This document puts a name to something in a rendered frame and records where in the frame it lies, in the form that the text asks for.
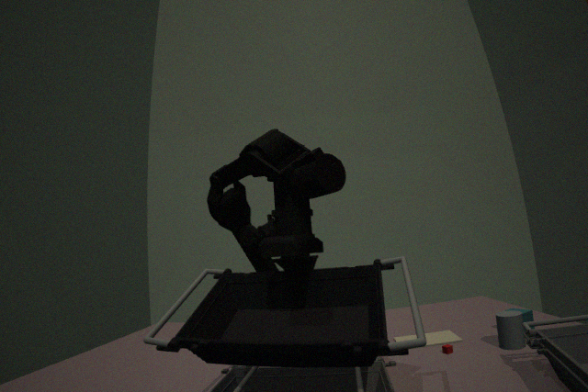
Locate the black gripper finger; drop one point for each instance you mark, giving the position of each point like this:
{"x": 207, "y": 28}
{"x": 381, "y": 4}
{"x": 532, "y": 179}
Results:
{"x": 297, "y": 271}
{"x": 315, "y": 257}

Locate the dark grey cylinder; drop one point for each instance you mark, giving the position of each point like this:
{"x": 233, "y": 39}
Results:
{"x": 510, "y": 330}

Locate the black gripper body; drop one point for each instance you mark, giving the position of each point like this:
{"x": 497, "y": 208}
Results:
{"x": 295, "y": 237}

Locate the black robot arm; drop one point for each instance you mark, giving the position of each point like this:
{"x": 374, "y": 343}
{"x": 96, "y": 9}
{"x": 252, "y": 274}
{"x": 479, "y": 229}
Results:
{"x": 298, "y": 174}

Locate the small teal block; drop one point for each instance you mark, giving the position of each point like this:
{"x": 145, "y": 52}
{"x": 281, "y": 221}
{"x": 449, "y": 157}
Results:
{"x": 527, "y": 314}

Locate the beige flat rectangular panel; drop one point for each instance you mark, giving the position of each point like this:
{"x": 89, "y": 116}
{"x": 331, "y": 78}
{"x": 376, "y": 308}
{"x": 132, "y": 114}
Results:
{"x": 434, "y": 339}

